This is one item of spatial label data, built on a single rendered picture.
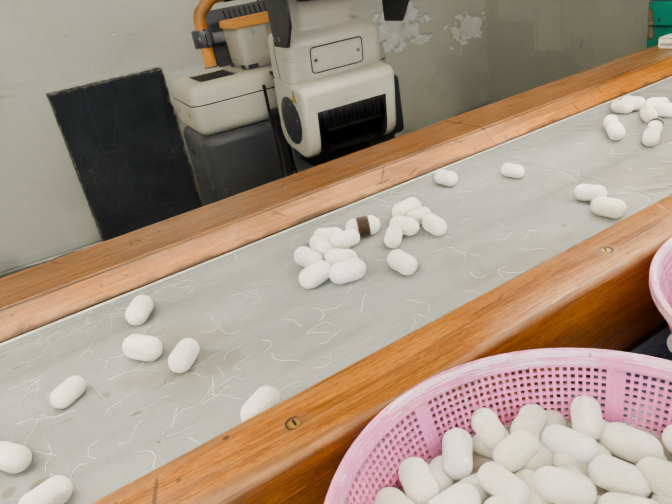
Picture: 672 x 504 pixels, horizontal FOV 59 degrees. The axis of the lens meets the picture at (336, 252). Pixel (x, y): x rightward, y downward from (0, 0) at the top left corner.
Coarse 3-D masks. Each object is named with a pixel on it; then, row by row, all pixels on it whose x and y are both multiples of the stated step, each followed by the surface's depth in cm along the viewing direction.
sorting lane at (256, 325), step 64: (576, 128) 87; (640, 128) 82; (384, 192) 77; (448, 192) 73; (512, 192) 70; (640, 192) 64; (256, 256) 66; (384, 256) 61; (448, 256) 59; (512, 256) 56; (64, 320) 60; (192, 320) 56; (256, 320) 54; (320, 320) 52; (384, 320) 50; (0, 384) 52; (128, 384) 48; (192, 384) 47; (256, 384) 45; (64, 448) 43; (128, 448) 41; (192, 448) 40
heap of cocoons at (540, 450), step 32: (480, 416) 38; (544, 416) 38; (576, 416) 37; (448, 448) 36; (480, 448) 37; (512, 448) 35; (544, 448) 36; (576, 448) 35; (608, 448) 35; (640, 448) 34; (416, 480) 34; (448, 480) 36; (480, 480) 34; (512, 480) 33; (544, 480) 33; (576, 480) 32; (608, 480) 33; (640, 480) 32
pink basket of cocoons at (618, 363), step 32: (512, 352) 39; (544, 352) 39; (576, 352) 38; (608, 352) 37; (448, 384) 38; (480, 384) 39; (512, 384) 39; (544, 384) 39; (576, 384) 38; (608, 384) 38; (640, 384) 37; (384, 416) 36; (416, 416) 37; (448, 416) 38; (512, 416) 39; (608, 416) 38; (640, 416) 37; (352, 448) 34; (384, 448) 36; (416, 448) 37; (352, 480) 33; (384, 480) 35
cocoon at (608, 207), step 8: (592, 200) 61; (600, 200) 60; (608, 200) 59; (616, 200) 59; (592, 208) 60; (600, 208) 60; (608, 208) 59; (616, 208) 58; (624, 208) 58; (608, 216) 59; (616, 216) 59
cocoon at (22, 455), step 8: (0, 448) 41; (8, 448) 41; (16, 448) 41; (24, 448) 41; (0, 456) 40; (8, 456) 40; (16, 456) 40; (24, 456) 41; (0, 464) 40; (8, 464) 40; (16, 464) 40; (24, 464) 41; (8, 472) 40; (16, 472) 40
